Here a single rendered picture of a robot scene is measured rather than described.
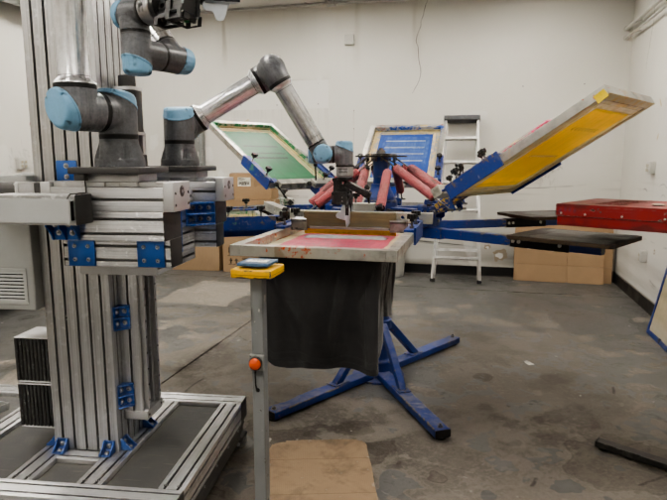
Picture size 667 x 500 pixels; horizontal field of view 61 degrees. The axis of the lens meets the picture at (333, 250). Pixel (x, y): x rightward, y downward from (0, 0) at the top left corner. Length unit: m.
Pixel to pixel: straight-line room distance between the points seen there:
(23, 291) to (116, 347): 0.37
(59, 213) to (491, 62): 5.43
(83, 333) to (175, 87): 5.57
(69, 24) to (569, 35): 5.56
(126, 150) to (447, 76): 5.10
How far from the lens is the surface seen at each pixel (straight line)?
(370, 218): 2.45
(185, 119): 2.33
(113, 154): 1.86
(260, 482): 2.03
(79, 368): 2.28
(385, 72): 6.69
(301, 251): 1.92
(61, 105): 1.79
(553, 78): 6.64
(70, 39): 1.83
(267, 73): 2.33
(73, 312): 2.23
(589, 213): 2.49
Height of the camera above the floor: 1.28
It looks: 9 degrees down
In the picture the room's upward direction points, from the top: straight up
